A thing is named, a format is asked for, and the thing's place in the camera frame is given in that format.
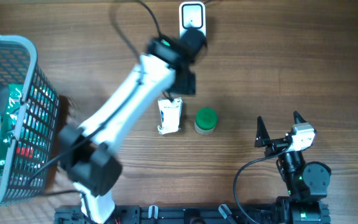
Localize green lid jar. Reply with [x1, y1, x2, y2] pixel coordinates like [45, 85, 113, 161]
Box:
[195, 107, 218, 135]

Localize black mounting rail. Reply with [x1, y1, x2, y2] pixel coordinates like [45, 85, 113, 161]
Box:
[53, 203, 331, 224]

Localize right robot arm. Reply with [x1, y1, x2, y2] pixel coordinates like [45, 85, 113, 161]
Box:
[254, 111, 331, 223]

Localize black right camera cable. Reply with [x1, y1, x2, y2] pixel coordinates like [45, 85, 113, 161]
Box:
[232, 142, 293, 224]

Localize green 3M gloves packet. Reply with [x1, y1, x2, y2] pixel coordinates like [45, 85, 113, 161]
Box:
[0, 84, 23, 176]

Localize grey plastic mesh basket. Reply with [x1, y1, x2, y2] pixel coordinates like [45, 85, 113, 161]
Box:
[0, 35, 60, 206]

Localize white tissue packet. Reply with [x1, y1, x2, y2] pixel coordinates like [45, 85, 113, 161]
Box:
[157, 98, 183, 135]

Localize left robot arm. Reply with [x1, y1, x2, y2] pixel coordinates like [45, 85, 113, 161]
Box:
[57, 27, 206, 223]

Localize white barcode scanner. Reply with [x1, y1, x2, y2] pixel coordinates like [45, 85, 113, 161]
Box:
[179, 1, 206, 37]

